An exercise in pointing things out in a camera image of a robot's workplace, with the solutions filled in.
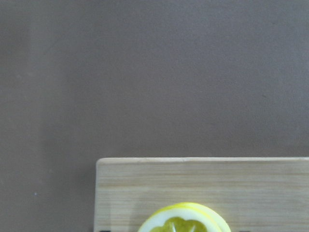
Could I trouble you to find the yellow lemon slice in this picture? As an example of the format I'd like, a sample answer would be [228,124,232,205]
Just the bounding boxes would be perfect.
[138,202,231,232]

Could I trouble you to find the bamboo cutting board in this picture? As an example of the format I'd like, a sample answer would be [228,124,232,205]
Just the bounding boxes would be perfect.
[94,157,309,232]

